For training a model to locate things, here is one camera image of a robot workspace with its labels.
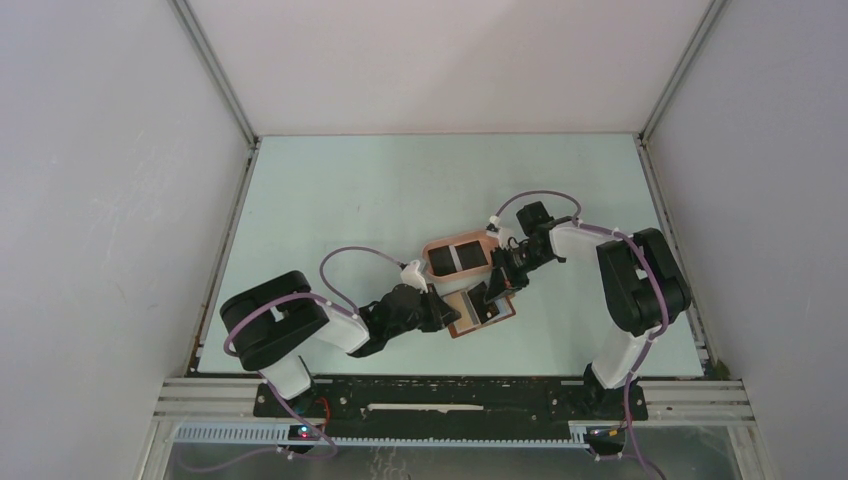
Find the brown leather card holder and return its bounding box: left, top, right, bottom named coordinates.
left=442, top=282, right=516, bottom=339

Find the black VIP card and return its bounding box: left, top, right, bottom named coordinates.
left=455, top=241, right=489, bottom=271

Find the aluminium frame rail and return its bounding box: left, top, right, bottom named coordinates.
left=153, top=376, right=755, bottom=448

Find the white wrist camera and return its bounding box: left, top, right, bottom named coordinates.
left=485, top=215, right=514, bottom=249
left=400, top=259, right=428, bottom=293

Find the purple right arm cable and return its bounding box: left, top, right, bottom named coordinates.
left=488, top=190, right=672, bottom=480

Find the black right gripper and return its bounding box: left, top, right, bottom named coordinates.
left=486, top=242, right=554, bottom=303

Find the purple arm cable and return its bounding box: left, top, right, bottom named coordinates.
left=488, top=190, right=672, bottom=480
left=175, top=246, right=407, bottom=475

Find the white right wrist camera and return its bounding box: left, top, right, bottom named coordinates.
left=485, top=215, right=514, bottom=249

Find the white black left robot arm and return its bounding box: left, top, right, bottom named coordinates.
left=219, top=261, right=461, bottom=417

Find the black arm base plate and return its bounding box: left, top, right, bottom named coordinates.
left=292, top=375, right=648, bottom=441

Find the pink oval plastic tray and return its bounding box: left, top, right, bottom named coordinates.
left=422, top=229, right=496, bottom=284

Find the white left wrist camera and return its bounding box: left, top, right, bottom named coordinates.
left=400, top=259, right=428, bottom=293

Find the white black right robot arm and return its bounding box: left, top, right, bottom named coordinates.
left=483, top=201, right=692, bottom=418

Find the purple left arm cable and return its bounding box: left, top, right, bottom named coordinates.
left=175, top=246, right=407, bottom=475

